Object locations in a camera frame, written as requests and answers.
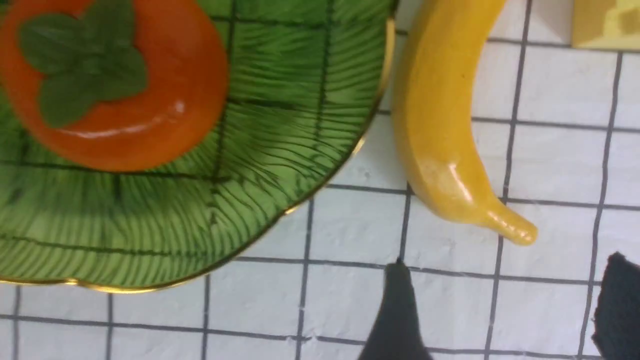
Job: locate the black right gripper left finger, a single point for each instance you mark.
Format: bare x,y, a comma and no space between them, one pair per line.
396,333

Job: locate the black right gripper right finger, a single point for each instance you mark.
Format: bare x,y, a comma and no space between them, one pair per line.
617,314

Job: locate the yellow banana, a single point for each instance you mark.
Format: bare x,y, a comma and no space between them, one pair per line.
431,110

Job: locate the white grid tablecloth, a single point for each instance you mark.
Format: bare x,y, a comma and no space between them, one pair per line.
558,131

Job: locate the green glass leaf plate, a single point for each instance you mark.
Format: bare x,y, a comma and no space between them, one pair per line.
306,80

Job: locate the yellow foam cube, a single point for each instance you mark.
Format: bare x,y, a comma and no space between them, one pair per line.
606,25

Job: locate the orange persimmon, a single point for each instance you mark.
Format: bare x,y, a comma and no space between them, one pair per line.
114,85

